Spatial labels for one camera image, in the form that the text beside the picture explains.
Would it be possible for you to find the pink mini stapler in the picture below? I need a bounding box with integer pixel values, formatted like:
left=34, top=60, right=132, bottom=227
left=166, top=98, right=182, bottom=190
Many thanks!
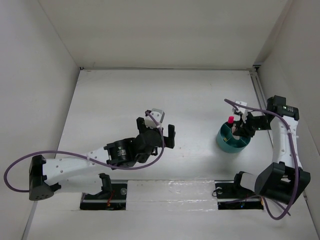
left=231, top=126, right=237, bottom=136

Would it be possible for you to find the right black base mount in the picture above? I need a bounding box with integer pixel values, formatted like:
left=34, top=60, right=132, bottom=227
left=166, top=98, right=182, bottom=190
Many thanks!
left=211, top=171, right=264, bottom=210

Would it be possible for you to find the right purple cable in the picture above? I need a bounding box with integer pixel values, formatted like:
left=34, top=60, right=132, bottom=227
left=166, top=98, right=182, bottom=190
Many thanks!
left=224, top=98, right=301, bottom=221

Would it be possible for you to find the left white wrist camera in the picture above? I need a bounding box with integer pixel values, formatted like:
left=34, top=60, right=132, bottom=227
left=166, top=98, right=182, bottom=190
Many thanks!
left=144, top=108, right=165, bottom=129

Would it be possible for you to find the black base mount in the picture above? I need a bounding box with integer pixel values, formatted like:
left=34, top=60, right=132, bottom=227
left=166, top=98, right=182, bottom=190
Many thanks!
left=211, top=171, right=264, bottom=210
left=79, top=173, right=128, bottom=211

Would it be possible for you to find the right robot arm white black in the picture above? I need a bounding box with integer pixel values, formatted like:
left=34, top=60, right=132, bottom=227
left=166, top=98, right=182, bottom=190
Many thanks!
left=231, top=95, right=311, bottom=205

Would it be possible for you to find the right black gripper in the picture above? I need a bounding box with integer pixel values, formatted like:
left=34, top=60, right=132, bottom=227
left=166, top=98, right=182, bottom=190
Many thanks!
left=232, top=110, right=272, bottom=139

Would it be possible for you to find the teal round compartment organizer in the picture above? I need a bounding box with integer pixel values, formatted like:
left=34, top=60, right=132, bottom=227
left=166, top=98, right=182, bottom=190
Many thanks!
left=215, top=122, right=251, bottom=154

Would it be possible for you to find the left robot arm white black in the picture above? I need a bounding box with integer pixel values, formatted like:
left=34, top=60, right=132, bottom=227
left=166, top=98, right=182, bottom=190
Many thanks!
left=28, top=116, right=176, bottom=201

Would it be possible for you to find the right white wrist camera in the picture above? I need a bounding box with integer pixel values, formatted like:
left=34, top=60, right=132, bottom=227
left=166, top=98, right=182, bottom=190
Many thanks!
left=232, top=101, right=248, bottom=120

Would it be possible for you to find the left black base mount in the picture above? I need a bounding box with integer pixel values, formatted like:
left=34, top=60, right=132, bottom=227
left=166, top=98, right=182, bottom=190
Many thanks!
left=79, top=173, right=128, bottom=211

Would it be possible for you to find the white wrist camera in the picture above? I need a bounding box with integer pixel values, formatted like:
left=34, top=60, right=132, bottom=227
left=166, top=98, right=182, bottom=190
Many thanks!
left=144, top=108, right=165, bottom=129
left=232, top=101, right=248, bottom=120

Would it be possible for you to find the pink capped black highlighter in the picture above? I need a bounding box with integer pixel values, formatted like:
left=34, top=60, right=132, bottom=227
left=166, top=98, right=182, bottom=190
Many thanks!
left=227, top=116, right=235, bottom=126

